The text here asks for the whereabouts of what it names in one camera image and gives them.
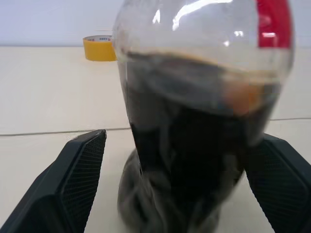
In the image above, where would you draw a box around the dark soda bottle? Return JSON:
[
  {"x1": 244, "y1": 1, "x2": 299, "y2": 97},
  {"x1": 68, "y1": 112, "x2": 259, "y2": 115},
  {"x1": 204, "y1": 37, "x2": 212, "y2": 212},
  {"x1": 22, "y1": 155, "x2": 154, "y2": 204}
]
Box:
[{"x1": 112, "y1": 0, "x2": 296, "y2": 233}]

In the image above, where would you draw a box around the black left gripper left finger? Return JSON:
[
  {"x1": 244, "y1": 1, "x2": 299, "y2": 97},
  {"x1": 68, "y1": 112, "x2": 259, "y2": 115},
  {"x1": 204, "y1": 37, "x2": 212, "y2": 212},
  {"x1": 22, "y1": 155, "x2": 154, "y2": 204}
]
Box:
[{"x1": 0, "y1": 129, "x2": 107, "y2": 233}]

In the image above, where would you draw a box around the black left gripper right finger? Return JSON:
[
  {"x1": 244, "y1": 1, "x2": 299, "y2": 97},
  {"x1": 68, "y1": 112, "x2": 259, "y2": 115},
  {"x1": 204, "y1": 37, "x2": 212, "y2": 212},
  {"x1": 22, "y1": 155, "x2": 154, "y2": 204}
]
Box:
[{"x1": 245, "y1": 133, "x2": 311, "y2": 233}]

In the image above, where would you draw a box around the yellow tape roll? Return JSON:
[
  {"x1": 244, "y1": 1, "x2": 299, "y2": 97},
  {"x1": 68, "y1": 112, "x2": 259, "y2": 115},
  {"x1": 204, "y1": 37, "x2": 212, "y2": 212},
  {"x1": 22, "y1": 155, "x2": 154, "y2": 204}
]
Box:
[{"x1": 83, "y1": 35, "x2": 118, "y2": 62}]

